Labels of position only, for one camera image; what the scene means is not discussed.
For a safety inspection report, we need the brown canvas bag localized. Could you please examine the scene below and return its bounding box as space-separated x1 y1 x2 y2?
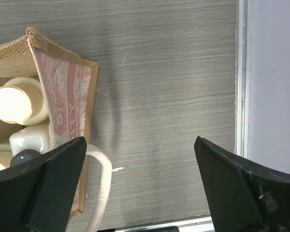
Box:
0 27 113 232

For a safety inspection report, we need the white square bottle black cap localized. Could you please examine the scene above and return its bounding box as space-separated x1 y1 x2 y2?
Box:
9 123 50 167

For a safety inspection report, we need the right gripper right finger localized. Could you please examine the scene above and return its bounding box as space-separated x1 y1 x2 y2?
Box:
194 136 290 232

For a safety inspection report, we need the yellow-green bottle cream cap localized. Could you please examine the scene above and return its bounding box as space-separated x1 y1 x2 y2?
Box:
0 143 13 171

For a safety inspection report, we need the cream bottle beige cap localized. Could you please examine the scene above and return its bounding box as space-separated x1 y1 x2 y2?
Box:
0 77 48 126

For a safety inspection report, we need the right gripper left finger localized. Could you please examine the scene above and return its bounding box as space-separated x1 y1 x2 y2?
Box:
0 137 87 232

